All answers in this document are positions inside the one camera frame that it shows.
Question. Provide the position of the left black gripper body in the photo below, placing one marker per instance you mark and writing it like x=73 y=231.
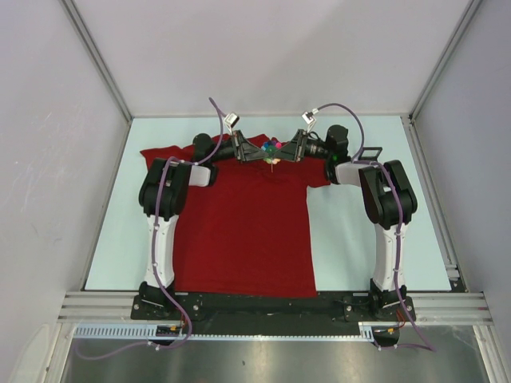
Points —
x=236 y=140

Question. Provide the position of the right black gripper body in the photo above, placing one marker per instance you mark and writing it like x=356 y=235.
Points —
x=302 y=142

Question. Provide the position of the red t-shirt garment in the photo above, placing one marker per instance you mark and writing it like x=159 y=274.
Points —
x=248 y=233

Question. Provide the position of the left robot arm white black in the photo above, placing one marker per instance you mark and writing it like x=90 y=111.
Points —
x=163 y=196

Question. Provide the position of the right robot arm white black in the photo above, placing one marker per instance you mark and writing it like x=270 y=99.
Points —
x=388 y=198

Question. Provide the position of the black open small box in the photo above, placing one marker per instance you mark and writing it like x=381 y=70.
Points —
x=370 y=154

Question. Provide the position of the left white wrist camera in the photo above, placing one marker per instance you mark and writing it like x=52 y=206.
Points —
x=230 y=120

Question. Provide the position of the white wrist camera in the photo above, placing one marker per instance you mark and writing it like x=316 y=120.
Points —
x=309 y=118
x=230 y=120

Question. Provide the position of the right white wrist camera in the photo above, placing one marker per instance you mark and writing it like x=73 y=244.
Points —
x=309 y=118

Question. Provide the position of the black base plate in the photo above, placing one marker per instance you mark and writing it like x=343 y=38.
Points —
x=152 y=305

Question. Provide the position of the slotted cable duct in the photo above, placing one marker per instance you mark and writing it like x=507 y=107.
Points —
x=147 y=332

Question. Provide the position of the aluminium front rail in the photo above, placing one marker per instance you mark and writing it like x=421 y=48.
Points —
x=432 y=308

